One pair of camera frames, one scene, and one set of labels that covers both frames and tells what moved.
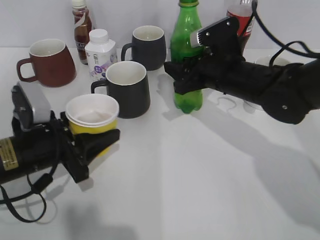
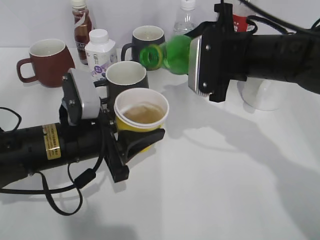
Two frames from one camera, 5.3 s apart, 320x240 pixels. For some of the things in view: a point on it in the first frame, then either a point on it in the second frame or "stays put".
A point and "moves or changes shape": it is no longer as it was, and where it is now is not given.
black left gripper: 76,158 to 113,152
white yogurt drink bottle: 101,53 stays put
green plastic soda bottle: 188,19 to 173,55
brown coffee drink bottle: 82,24 stays put
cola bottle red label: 245,23 stays put
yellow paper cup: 92,113 moves or changes shape
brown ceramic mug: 52,63 stays put
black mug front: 127,81 stays put
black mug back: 148,47 stays put
